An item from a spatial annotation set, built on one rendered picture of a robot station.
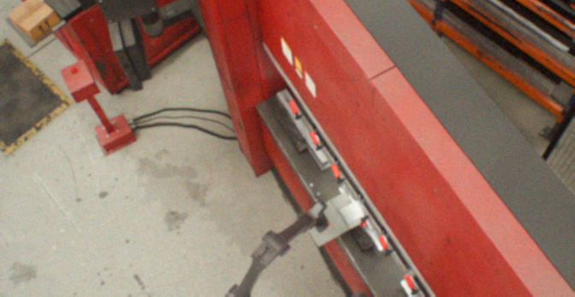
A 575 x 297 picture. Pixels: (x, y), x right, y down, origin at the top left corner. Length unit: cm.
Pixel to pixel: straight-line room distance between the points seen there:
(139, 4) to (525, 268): 195
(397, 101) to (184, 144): 283
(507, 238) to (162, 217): 298
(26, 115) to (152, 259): 153
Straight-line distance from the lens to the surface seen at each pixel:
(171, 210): 449
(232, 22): 310
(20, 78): 540
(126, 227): 453
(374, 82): 207
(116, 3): 299
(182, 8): 377
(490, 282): 212
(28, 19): 418
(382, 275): 330
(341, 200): 329
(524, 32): 426
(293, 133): 358
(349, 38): 217
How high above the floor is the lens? 403
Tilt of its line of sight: 61 degrees down
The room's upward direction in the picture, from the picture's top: 8 degrees counter-clockwise
